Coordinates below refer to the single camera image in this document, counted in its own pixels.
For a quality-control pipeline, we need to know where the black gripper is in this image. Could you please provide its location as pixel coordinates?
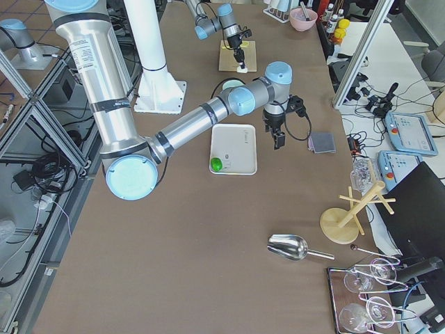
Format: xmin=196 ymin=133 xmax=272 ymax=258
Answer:
xmin=224 ymin=30 xmax=245 ymax=69
xmin=262 ymin=104 xmax=286 ymax=150

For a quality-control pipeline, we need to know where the mint green bowl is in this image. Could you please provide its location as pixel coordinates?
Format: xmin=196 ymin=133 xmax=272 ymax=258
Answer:
xmin=222 ymin=79 xmax=244 ymax=90

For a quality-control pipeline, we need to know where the pink bowl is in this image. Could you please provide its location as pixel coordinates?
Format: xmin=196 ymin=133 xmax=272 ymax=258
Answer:
xmin=289 ymin=7 xmax=318 ymax=31

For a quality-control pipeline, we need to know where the bamboo cutting board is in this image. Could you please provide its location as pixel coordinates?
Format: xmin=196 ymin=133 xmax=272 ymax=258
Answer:
xmin=218 ymin=40 xmax=257 ymax=73

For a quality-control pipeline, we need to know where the grey folded cloth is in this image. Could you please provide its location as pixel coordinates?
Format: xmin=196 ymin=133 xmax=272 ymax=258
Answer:
xmin=307 ymin=132 xmax=337 ymax=154

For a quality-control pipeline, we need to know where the cream rabbit tray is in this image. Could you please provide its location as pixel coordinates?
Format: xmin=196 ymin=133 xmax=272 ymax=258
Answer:
xmin=209 ymin=124 xmax=257 ymax=175

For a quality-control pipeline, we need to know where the green lime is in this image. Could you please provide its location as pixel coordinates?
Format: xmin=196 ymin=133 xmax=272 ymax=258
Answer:
xmin=210 ymin=157 xmax=223 ymax=173

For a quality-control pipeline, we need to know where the clear plastic box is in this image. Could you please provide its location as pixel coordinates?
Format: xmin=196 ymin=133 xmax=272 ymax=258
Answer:
xmin=350 ymin=158 xmax=381 ymax=193

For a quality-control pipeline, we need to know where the wooden mug tree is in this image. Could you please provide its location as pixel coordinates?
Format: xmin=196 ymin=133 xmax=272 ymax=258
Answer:
xmin=320 ymin=181 xmax=396 ymax=244

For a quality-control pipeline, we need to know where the yellow toy fruit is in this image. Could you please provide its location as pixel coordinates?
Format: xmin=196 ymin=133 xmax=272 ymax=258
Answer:
xmin=334 ymin=19 xmax=350 ymax=40

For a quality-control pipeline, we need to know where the steel scoop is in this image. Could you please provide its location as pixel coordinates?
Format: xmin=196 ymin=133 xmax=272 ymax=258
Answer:
xmin=267 ymin=234 xmax=335 ymax=261

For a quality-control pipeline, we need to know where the lower teach pendant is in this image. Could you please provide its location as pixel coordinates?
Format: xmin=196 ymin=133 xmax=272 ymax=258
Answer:
xmin=378 ymin=150 xmax=423 ymax=191

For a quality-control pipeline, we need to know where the teach pendant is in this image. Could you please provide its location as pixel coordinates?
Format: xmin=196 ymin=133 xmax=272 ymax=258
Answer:
xmin=385 ymin=111 xmax=438 ymax=156
xmin=378 ymin=150 xmax=423 ymax=191

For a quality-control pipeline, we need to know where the upper teach pendant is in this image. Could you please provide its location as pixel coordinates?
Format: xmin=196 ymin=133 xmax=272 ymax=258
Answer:
xmin=385 ymin=111 xmax=438 ymax=156

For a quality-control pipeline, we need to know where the black monitor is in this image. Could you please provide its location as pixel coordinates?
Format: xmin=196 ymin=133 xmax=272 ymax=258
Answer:
xmin=376 ymin=162 xmax=444 ymax=259

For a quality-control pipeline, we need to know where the far wine glass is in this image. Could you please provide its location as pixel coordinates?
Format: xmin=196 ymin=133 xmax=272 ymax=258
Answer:
xmin=343 ymin=257 xmax=396 ymax=293

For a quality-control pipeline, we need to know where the wine glass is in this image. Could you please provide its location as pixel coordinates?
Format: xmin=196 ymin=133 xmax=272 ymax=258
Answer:
xmin=339 ymin=296 xmax=396 ymax=333
xmin=343 ymin=257 xmax=396 ymax=293

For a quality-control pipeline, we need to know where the black framed glass rack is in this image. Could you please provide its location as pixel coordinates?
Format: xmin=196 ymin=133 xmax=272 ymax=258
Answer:
xmin=327 ymin=257 xmax=416 ymax=333

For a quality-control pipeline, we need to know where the near wine glass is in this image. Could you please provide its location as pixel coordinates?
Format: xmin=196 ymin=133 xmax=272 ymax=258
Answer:
xmin=339 ymin=296 xmax=396 ymax=333

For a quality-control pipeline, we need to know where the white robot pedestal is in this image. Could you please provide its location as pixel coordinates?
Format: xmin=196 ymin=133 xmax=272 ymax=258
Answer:
xmin=124 ymin=0 xmax=186 ymax=114

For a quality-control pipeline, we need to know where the aluminium frame post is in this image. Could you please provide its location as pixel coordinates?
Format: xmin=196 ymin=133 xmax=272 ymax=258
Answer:
xmin=332 ymin=0 xmax=394 ymax=109

